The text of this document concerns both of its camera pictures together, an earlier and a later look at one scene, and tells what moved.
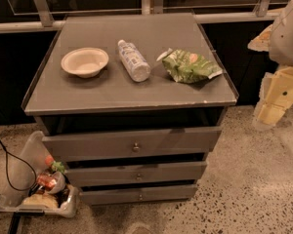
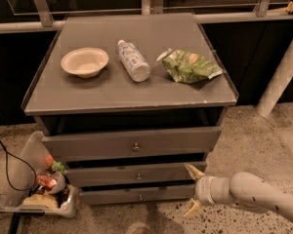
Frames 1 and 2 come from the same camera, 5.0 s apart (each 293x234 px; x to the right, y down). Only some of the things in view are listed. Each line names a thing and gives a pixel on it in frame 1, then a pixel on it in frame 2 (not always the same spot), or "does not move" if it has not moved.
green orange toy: x=55 y=165 does not move
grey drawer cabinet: x=132 y=104 does not move
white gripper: x=287 y=38 → x=202 y=189
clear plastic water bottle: x=137 y=65 does not move
